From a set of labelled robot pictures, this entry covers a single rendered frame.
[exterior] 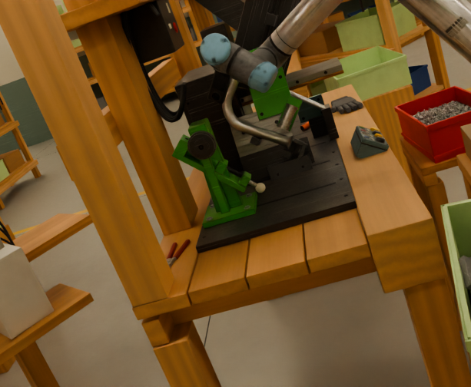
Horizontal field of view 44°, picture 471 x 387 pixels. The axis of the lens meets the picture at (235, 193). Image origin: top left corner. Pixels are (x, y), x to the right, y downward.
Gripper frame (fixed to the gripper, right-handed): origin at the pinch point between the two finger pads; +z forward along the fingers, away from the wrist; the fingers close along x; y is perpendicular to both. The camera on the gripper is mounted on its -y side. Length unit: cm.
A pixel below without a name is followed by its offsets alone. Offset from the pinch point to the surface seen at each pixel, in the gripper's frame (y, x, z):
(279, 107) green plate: -2.7, -15.6, 3.4
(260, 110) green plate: -5.5, -10.7, 3.4
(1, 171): -176, 339, 502
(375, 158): -6.0, -47.5, -6.2
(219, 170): -25.9, -10.3, -19.7
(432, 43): 103, -67, 282
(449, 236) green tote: -16, -61, -70
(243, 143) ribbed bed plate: -17.1, -9.3, 6.3
